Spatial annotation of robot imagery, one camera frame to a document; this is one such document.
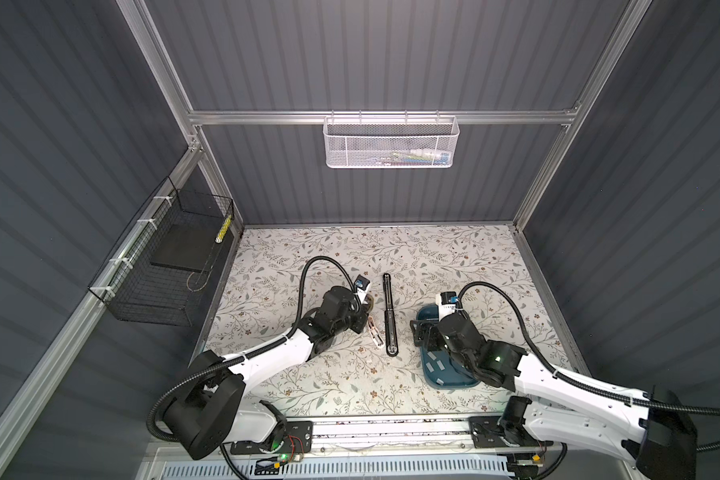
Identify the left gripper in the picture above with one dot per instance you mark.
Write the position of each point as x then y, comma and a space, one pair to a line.
361, 316

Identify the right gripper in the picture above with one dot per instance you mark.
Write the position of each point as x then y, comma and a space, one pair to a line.
418, 332

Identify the black stapler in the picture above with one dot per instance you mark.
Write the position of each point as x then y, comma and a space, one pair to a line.
391, 338

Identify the pink mini stapler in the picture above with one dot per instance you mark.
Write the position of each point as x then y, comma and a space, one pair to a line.
375, 333

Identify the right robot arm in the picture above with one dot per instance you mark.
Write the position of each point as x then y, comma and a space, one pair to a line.
647, 430

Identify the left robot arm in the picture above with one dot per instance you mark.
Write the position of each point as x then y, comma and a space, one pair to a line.
211, 406

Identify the teal plastic tray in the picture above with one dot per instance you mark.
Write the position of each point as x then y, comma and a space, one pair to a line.
447, 374

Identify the tubes in white basket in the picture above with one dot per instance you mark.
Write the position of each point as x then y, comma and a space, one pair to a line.
431, 157

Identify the yellow marker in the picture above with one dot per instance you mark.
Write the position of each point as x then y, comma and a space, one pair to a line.
219, 238

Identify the black pad in basket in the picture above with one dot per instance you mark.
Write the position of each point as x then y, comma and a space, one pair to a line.
187, 248

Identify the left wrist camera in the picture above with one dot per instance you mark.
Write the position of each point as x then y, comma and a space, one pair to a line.
361, 286

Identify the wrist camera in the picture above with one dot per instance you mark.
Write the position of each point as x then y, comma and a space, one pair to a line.
361, 286
447, 303

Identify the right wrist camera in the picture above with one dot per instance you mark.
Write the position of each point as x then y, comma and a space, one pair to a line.
447, 303

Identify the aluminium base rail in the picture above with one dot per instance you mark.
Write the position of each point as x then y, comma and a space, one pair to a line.
390, 435

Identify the white wire mesh basket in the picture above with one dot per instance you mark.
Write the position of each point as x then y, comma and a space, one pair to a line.
355, 142

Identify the black wire basket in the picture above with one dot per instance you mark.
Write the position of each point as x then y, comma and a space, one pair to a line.
133, 290

